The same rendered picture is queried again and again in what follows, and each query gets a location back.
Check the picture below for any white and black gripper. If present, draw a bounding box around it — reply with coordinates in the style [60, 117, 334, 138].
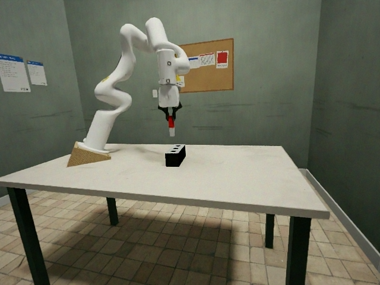
[158, 85, 182, 121]

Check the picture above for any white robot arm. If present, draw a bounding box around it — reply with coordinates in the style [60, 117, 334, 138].
[77, 18, 190, 154]

